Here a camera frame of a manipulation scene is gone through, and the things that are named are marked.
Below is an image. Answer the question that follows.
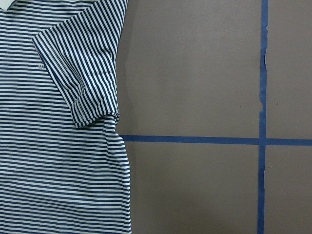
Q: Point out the navy white striped polo shirt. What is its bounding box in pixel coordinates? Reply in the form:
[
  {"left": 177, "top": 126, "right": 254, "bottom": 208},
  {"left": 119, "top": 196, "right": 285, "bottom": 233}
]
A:
[{"left": 0, "top": 0, "right": 132, "bottom": 234}]

